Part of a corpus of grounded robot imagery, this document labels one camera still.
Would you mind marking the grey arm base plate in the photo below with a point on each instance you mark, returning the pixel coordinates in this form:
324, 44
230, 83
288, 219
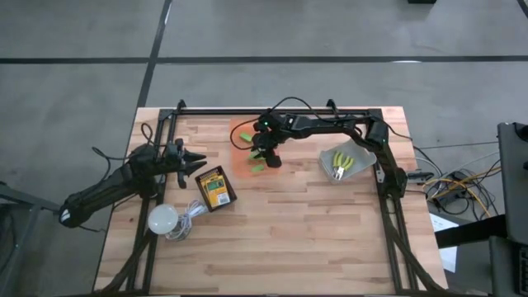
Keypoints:
380, 176

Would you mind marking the grey metal stand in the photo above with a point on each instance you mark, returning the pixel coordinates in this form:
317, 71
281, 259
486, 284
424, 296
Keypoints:
24, 198

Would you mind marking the dark grey equipment cabinet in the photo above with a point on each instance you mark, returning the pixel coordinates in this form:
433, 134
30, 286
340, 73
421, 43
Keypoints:
513, 185

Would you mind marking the white round lamp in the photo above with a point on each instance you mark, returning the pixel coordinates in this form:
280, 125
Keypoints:
163, 219

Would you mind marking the black aluminium table frame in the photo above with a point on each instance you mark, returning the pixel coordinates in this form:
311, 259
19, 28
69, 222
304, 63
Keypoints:
206, 111

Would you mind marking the black support beam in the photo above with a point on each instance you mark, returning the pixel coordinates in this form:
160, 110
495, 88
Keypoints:
470, 232

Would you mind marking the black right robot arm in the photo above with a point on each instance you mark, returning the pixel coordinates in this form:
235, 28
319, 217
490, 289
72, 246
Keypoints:
330, 123

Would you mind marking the black frame bracket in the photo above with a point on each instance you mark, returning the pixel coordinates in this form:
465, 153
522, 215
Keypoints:
180, 105
330, 105

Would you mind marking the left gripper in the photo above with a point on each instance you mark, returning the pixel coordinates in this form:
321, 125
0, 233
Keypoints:
177, 163

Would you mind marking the black power strip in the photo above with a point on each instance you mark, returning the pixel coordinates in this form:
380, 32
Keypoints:
447, 199

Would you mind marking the grey plastic tray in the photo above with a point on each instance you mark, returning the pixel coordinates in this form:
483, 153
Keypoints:
363, 161

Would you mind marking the black table clamp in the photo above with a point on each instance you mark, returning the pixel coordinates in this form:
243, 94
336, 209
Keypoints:
418, 176

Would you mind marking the orange mesh zipper pouch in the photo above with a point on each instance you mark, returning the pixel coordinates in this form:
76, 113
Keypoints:
239, 165

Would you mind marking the small black box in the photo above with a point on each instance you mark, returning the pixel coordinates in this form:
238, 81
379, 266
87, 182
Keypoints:
420, 1

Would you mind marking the white paper sheet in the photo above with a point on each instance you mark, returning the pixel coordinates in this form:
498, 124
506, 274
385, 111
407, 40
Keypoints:
447, 257

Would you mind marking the black slotted plastic basket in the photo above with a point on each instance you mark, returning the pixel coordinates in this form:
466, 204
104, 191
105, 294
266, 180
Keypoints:
201, 196

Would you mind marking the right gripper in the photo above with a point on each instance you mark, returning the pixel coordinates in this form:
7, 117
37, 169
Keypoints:
274, 130

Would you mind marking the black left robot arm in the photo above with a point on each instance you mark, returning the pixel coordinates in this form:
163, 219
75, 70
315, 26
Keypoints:
99, 191

